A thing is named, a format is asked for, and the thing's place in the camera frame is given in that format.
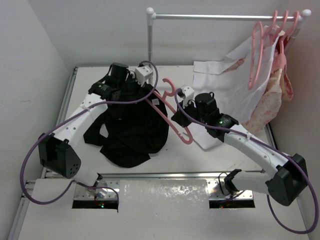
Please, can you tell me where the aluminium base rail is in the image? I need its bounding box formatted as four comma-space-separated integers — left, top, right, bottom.
21, 66, 300, 210

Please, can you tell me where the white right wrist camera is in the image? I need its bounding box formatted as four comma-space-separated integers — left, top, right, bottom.
178, 85, 195, 107

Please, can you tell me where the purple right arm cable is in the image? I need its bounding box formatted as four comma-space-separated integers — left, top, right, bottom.
174, 89, 316, 235

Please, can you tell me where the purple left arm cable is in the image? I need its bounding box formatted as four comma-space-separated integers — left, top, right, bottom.
19, 60, 159, 205

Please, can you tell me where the white shirt on hanger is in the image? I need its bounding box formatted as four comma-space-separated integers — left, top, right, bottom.
192, 37, 276, 124

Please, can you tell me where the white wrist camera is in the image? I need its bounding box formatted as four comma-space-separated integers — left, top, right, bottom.
134, 65, 153, 86
178, 85, 195, 107

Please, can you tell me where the black shirt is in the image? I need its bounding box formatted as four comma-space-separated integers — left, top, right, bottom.
83, 84, 169, 168

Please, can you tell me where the pink floral garment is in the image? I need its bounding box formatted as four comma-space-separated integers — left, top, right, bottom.
226, 23, 294, 131

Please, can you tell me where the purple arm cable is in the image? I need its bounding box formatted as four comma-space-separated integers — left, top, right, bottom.
19, 60, 159, 205
174, 89, 316, 235

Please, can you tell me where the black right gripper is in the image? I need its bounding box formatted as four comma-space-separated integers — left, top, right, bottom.
172, 97, 208, 128

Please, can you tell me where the white foil cover sheet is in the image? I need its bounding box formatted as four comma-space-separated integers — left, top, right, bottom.
118, 179, 209, 214

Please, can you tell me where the pink hanger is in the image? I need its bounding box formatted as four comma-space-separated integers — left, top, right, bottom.
275, 10, 289, 54
247, 10, 278, 90
279, 11, 300, 54
145, 78, 193, 145

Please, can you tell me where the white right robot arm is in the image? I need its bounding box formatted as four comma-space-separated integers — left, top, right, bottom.
171, 88, 308, 206

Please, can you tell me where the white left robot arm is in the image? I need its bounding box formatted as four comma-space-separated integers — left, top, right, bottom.
38, 62, 139, 187

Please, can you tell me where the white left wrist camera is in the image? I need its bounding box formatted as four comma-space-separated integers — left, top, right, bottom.
134, 65, 153, 86

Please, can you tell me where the white metal clothes rack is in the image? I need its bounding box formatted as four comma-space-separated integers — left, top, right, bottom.
146, 7, 312, 84

